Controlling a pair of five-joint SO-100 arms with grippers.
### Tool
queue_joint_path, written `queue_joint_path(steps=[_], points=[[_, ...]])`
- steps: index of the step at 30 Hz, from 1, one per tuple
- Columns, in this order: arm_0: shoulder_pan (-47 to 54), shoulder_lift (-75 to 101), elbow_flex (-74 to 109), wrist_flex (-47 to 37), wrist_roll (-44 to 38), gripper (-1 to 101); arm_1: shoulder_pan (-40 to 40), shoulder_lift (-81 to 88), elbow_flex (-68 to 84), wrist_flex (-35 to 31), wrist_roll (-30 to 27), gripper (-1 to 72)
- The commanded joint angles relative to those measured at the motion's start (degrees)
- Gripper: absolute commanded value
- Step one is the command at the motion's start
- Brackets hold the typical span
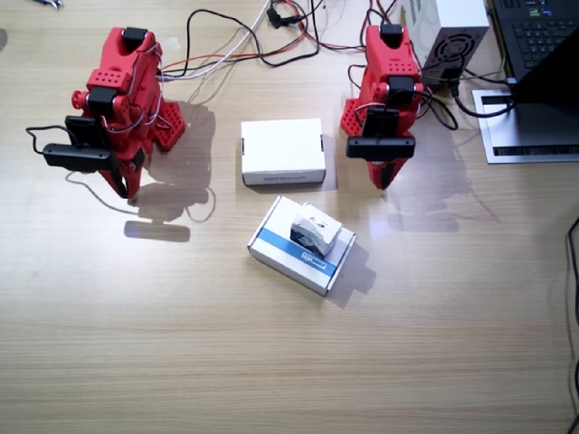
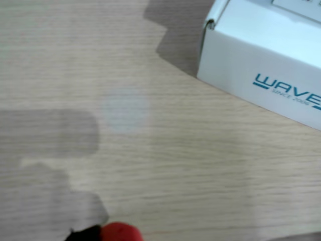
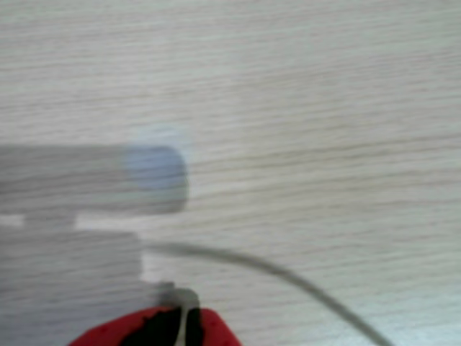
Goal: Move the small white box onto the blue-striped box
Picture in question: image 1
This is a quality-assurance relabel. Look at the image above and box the small white packet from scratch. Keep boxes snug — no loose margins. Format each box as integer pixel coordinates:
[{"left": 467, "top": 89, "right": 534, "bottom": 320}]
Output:
[{"left": 289, "top": 203, "right": 344, "bottom": 255}]

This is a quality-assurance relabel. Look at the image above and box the plain white cardboard box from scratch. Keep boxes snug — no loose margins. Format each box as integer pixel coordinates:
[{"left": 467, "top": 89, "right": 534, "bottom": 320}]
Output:
[{"left": 240, "top": 118, "right": 327, "bottom": 187}]

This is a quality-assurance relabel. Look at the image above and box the blue and white box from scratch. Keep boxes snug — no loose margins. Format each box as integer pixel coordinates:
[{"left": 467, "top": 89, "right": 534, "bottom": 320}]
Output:
[{"left": 246, "top": 194, "right": 357, "bottom": 297}]

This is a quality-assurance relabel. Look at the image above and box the white power supply unit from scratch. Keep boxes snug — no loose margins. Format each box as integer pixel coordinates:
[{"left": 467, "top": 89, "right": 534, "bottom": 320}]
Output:
[{"left": 402, "top": 0, "right": 492, "bottom": 85}]

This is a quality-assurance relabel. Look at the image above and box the black monitor screen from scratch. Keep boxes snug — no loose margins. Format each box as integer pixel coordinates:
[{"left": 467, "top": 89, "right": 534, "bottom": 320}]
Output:
[{"left": 514, "top": 29, "right": 579, "bottom": 153}]

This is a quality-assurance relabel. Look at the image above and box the black laptop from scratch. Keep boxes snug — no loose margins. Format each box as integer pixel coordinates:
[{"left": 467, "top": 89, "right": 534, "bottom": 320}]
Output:
[{"left": 490, "top": 0, "right": 579, "bottom": 80}]

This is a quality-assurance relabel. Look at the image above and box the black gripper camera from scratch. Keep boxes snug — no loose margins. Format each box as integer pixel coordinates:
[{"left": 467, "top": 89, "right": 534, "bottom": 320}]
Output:
[
  {"left": 345, "top": 136, "right": 417, "bottom": 161},
  {"left": 42, "top": 142, "right": 115, "bottom": 174}
]

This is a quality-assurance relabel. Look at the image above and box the camera black cable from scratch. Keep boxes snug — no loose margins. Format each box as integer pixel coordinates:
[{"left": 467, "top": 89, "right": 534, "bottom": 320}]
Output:
[
  {"left": 419, "top": 87, "right": 460, "bottom": 133},
  {"left": 25, "top": 125, "right": 83, "bottom": 157}
]

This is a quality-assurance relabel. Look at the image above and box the black power cable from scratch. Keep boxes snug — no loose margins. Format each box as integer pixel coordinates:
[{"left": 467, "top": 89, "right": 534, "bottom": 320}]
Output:
[{"left": 445, "top": 67, "right": 517, "bottom": 120}]

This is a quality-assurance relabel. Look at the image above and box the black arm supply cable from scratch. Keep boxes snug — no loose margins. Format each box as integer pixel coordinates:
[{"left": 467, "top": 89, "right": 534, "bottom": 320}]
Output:
[{"left": 358, "top": 0, "right": 400, "bottom": 52}]

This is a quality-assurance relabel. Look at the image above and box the green cable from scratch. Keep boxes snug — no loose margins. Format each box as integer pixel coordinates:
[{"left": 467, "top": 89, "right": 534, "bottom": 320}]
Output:
[{"left": 424, "top": 44, "right": 507, "bottom": 87}]

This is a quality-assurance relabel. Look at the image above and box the bundle of cables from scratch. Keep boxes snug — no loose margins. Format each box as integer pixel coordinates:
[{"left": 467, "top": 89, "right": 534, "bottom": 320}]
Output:
[{"left": 160, "top": 0, "right": 365, "bottom": 74}]

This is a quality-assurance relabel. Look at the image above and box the black cable connector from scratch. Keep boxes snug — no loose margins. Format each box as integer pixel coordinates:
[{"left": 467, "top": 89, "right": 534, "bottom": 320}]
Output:
[{"left": 265, "top": 5, "right": 300, "bottom": 30}]

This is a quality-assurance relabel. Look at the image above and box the white cable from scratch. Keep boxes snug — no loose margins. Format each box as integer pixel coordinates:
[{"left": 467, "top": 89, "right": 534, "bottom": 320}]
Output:
[{"left": 157, "top": 0, "right": 272, "bottom": 83}]

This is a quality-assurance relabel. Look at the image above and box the long black looping cable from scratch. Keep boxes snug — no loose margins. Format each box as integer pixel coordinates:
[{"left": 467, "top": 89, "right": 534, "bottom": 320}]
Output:
[{"left": 183, "top": 0, "right": 327, "bottom": 80}]

